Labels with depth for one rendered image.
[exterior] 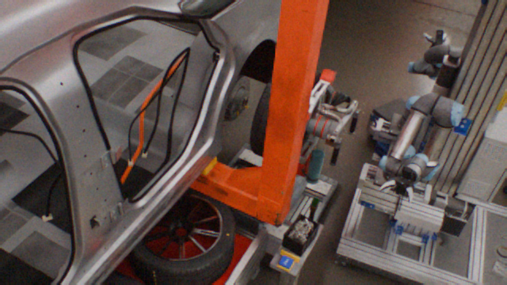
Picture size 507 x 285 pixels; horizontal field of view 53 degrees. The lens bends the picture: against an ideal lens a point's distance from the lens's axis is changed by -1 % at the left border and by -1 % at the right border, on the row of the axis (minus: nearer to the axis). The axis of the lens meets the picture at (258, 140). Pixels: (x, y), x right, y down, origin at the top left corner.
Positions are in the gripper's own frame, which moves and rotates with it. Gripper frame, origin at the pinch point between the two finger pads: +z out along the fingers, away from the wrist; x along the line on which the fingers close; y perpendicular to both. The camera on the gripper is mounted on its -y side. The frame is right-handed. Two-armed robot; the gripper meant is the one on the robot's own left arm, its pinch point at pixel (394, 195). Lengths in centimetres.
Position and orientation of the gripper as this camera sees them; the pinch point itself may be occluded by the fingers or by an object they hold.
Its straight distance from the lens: 250.0
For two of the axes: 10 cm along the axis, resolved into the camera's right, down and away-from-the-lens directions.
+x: -8.2, -3.4, 4.7
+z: -5.8, 5.2, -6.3
